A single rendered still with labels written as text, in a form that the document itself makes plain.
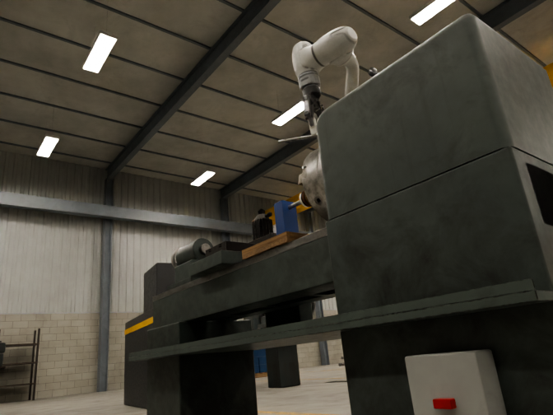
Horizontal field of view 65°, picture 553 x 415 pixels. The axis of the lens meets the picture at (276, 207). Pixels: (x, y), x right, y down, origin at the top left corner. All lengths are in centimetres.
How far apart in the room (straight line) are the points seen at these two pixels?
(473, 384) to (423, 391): 12
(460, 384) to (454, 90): 70
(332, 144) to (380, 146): 20
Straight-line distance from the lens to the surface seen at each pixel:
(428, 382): 110
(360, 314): 120
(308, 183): 161
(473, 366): 104
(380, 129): 133
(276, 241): 167
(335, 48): 183
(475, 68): 122
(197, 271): 208
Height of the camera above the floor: 46
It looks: 19 degrees up
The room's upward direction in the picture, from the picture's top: 6 degrees counter-clockwise
